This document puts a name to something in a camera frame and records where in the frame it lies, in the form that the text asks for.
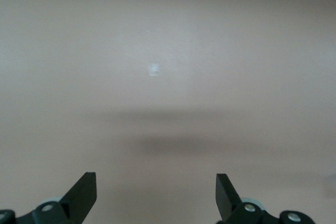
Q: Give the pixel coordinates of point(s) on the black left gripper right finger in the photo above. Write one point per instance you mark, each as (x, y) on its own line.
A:
(227, 197)

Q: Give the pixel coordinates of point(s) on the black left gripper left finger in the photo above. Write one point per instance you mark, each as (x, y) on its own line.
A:
(80, 200)

